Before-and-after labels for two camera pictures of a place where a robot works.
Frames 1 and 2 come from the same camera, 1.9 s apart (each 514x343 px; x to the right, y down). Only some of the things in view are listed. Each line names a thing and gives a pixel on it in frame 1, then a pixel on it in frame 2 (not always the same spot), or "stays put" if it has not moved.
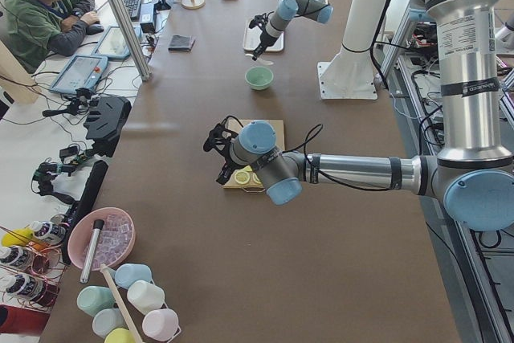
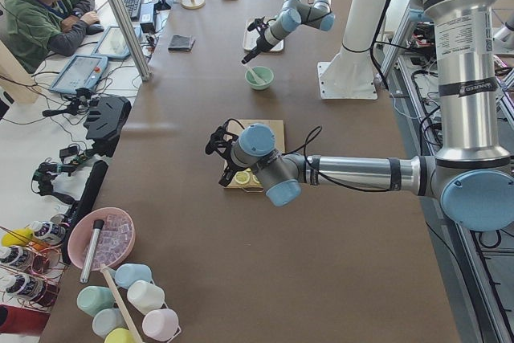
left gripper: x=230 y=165 stays put
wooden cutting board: x=246 y=178 stays put
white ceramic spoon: x=260 y=60 to x=257 y=78
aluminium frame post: x=134 y=46 stays put
